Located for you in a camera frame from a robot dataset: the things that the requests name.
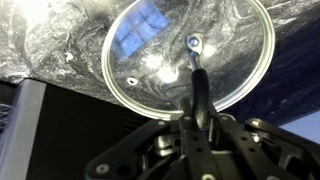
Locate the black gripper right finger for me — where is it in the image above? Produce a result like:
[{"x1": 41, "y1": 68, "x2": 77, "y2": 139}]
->
[{"x1": 206, "y1": 103, "x2": 320, "y2": 180}]

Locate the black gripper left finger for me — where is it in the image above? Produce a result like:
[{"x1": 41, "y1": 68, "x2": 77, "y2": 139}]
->
[{"x1": 84, "y1": 97, "x2": 218, "y2": 180}]

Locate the glass lid with black handle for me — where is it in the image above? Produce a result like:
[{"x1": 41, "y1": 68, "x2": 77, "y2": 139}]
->
[{"x1": 100, "y1": 0, "x2": 276, "y2": 129}]

